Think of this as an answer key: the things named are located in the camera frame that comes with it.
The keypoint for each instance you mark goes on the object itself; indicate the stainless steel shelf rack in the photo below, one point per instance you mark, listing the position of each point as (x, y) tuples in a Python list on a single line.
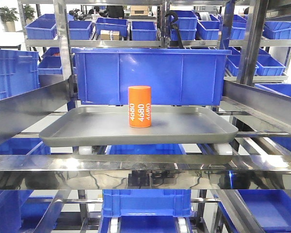
[(270, 169)]

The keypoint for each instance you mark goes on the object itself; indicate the blue crate far left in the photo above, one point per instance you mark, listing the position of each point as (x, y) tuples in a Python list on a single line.
[(18, 72)]

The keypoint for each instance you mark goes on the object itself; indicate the grey metal tray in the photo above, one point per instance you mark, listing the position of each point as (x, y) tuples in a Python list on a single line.
[(108, 125)]

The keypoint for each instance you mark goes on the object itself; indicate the potted green plant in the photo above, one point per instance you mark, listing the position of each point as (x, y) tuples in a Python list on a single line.
[(8, 16)]

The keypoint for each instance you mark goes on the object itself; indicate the orange cylindrical capacitor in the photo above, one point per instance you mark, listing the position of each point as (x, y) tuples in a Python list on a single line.
[(139, 104)]

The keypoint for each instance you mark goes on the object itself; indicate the blue crate below shelf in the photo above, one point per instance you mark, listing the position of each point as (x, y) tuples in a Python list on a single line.
[(146, 202)]

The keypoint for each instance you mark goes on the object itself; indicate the large blue plastic bin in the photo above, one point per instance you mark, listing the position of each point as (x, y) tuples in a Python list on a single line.
[(176, 76)]

